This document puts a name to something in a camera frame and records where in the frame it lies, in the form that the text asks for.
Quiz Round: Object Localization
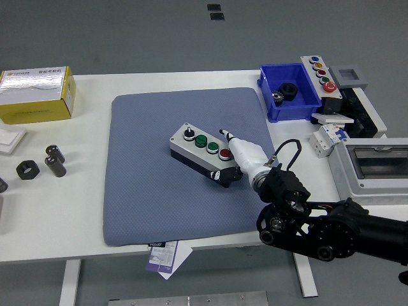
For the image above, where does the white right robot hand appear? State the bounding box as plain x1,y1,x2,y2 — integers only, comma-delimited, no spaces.
210,128,271,189

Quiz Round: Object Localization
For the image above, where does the grey four-button control box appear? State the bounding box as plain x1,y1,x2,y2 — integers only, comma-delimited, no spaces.
168,122,244,189

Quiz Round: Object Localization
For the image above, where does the white five-button control box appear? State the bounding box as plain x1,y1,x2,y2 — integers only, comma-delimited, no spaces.
300,55,344,114

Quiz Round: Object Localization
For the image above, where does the black hex nut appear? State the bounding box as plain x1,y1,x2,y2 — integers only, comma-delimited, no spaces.
15,160,40,181
279,82,299,101

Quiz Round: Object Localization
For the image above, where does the white blue circuit breaker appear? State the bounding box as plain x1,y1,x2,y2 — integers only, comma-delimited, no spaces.
310,123,350,159

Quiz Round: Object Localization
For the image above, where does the blue plastic bin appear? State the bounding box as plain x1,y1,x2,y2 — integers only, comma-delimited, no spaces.
257,62,323,123

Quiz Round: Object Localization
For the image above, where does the grey-blue padded mat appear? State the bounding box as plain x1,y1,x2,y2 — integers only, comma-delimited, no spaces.
103,87,281,248

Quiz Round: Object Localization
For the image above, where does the grey distribution box clear lid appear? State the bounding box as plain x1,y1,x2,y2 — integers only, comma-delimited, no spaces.
327,137,408,205

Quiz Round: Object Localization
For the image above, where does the white card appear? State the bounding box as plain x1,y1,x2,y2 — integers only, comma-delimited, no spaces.
158,244,194,281

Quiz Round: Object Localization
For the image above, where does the black device on white base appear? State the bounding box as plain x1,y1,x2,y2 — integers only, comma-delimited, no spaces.
339,87,388,138

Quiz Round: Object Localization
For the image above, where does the purple white mat tag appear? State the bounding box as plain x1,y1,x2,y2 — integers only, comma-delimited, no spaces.
145,240,179,273

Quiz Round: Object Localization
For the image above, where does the white table leg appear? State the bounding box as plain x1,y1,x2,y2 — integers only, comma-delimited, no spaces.
293,253,319,298
59,259,82,306

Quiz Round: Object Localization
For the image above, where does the silver metal plate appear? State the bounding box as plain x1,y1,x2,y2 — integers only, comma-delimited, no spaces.
108,291,268,306

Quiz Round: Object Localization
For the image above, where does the black cylinder capacitor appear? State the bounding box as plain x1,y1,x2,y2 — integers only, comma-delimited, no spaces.
44,155,67,178
45,144,66,163

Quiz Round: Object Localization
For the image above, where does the yellow cardboard box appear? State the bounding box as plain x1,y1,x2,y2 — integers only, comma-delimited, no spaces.
0,66,77,125

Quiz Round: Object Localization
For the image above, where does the white switch panel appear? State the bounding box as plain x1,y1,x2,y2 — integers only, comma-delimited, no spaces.
310,112,354,126

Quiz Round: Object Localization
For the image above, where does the grey square frame box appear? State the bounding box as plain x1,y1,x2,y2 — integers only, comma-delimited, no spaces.
329,65,369,91

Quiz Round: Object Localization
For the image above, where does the white wall switch plate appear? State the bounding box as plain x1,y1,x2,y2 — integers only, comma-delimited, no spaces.
0,126,27,156

